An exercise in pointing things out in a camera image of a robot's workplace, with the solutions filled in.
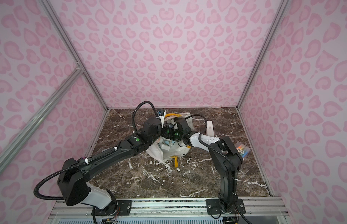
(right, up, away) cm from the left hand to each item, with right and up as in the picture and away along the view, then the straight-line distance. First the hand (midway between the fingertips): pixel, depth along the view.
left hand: (168, 122), depth 79 cm
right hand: (-3, -8, +13) cm, 16 cm away
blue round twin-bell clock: (0, -14, +17) cm, 22 cm away
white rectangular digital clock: (+28, -7, +22) cm, 36 cm away
